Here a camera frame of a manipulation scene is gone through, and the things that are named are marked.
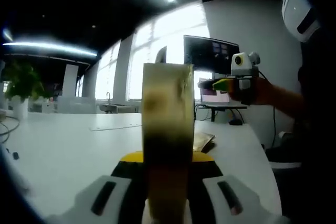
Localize white cabinet counter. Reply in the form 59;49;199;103
56;95;97;114

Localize black wall monitor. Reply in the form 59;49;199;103
183;34;240;77

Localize gold paper bag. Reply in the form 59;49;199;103
142;62;195;224

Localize white plant pot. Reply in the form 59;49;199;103
12;96;29;120

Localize green potted plant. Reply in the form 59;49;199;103
2;61;46;102

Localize pile of gold masks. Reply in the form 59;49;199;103
193;131;217;154

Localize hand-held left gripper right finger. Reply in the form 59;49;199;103
187;152;289;224

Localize open laptop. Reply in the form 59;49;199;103
198;77;232;106

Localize large window with blinds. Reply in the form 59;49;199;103
128;1;211;101

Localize white table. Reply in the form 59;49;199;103
0;112;283;224

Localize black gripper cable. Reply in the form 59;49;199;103
258;69;277;149

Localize person's right hand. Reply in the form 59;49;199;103
230;78;276;107

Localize person in black shirt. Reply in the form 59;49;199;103
272;0;336;224

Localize narrow window with blinds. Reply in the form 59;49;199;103
94;39;122;101

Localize tangled grey cables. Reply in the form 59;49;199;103
0;118;21;144

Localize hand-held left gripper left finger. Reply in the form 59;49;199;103
49;152;148;224

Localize steel sink counter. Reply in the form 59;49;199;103
99;103;138;115

